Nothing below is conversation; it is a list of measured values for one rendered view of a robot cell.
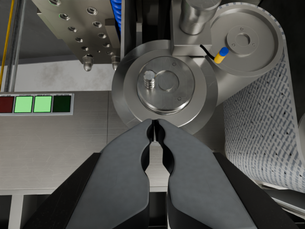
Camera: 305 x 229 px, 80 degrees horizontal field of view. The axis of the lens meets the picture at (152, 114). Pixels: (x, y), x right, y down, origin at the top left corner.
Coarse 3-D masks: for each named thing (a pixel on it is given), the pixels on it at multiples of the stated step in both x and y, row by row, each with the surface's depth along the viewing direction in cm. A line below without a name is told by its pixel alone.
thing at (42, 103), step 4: (40, 96) 58; (44, 96) 58; (48, 96) 58; (36, 100) 58; (40, 100) 58; (44, 100) 58; (48, 100) 58; (36, 104) 58; (40, 104) 58; (44, 104) 58; (48, 104) 58; (36, 108) 58; (40, 108) 58; (44, 108) 58; (48, 108) 58
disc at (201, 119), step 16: (144, 48) 26; (160, 48) 26; (128, 64) 26; (208, 64) 26; (208, 80) 26; (112, 96) 25; (208, 96) 25; (128, 112) 25; (176, 112) 25; (208, 112) 25; (192, 128) 24
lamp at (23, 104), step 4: (16, 100) 58; (20, 100) 58; (24, 100) 58; (28, 100) 58; (16, 104) 58; (20, 104) 58; (24, 104) 58; (28, 104) 58; (16, 108) 58; (20, 108) 58; (24, 108) 58; (28, 108) 58
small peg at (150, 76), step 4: (148, 72) 21; (152, 72) 21; (144, 76) 21; (148, 76) 21; (152, 76) 21; (144, 80) 21; (148, 80) 21; (152, 80) 21; (144, 84) 23; (148, 84) 21; (152, 84) 22; (148, 88) 23
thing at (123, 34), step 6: (126, 0) 31; (126, 6) 31; (126, 12) 30; (132, 12) 42; (126, 18) 30; (132, 18) 41; (126, 24) 30; (132, 24) 41; (126, 30) 30; (132, 30) 41; (126, 36) 30; (132, 36) 41; (126, 42) 30; (132, 42) 41; (126, 48) 30; (132, 48) 40; (126, 54) 30
